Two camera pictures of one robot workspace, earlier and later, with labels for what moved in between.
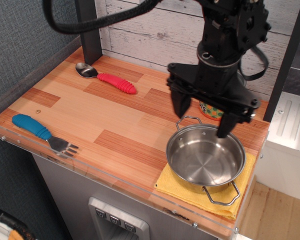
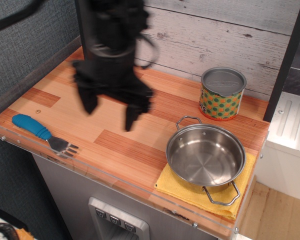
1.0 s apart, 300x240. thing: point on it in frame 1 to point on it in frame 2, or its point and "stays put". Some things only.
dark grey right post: x=288 y=59 stays put
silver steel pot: x=199 y=160 stays put
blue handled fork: x=34 y=127 stays put
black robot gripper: x=218 y=83 to x=111 y=73
